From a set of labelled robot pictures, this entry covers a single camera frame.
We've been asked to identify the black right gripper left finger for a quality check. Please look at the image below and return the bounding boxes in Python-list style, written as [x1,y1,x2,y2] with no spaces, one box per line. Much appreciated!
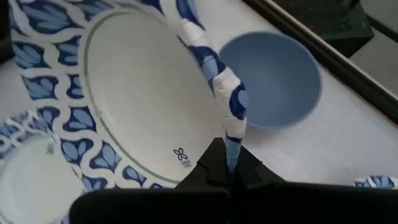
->
[68,137,231,224]

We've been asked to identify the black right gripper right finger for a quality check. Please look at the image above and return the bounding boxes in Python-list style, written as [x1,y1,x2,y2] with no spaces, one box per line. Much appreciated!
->
[230,144,398,224]

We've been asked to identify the blue floral paper bowl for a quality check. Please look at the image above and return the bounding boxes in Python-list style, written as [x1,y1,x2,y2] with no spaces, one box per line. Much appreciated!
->
[0,107,91,224]
[353,175,398,190]
[7,0,249,191]

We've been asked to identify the blue plastic bowl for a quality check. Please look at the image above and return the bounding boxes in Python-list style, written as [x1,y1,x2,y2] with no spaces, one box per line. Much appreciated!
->
[218,30,323,130]

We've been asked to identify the black textured block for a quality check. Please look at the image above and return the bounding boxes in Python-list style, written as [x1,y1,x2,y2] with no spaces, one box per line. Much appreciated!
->
[273,0,376,58]

